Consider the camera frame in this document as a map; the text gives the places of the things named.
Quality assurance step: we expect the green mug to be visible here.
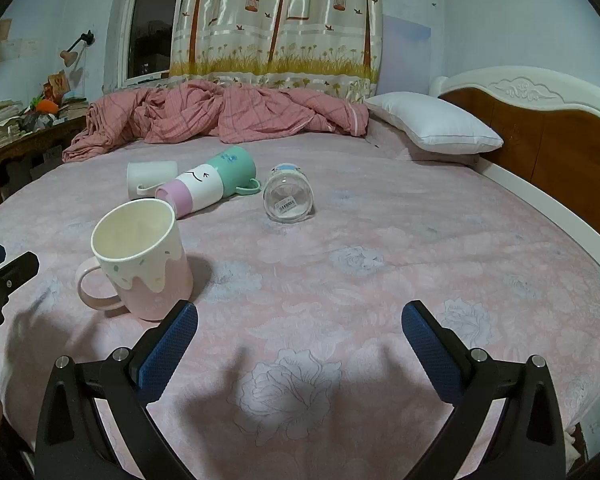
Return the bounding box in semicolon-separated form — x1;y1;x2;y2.
205;146;261;196

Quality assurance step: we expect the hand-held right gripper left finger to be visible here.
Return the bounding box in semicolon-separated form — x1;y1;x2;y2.
34;300;199;480

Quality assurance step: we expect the pink mug with cream drip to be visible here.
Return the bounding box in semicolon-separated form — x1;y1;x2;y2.
76;198;195;322

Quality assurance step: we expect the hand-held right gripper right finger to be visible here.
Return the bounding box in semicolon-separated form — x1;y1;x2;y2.
401;301;567;480

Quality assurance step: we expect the stack of books and papers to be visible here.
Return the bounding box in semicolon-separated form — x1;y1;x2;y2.
0;95;88;157

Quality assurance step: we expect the floral pink bedsheet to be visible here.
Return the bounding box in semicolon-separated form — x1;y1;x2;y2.
0;120;600;480

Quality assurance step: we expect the pink checked blanket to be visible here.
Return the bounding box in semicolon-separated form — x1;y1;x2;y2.
62;79;370;163

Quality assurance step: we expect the pink white face cup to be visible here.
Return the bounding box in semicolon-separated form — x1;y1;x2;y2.
155;162;227;220

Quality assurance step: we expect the pink desk lamp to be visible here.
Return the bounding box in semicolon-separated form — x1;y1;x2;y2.
60;30;96;68

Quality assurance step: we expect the clear glass cup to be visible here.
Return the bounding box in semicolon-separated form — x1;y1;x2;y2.
262;162;315;224

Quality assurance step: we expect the white framed window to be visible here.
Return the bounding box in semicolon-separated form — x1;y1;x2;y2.
117;0;191;87

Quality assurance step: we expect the tree print curtain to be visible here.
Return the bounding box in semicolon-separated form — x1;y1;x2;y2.
170;0;384;99

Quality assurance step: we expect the white pillow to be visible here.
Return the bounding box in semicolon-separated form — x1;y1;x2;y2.
364;91;504;156

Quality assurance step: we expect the white and wood headboard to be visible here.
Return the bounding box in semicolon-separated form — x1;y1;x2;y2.
429;66;600;283

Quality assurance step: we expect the dark wooden desk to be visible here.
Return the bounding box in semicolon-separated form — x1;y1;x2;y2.
0;115;88;208

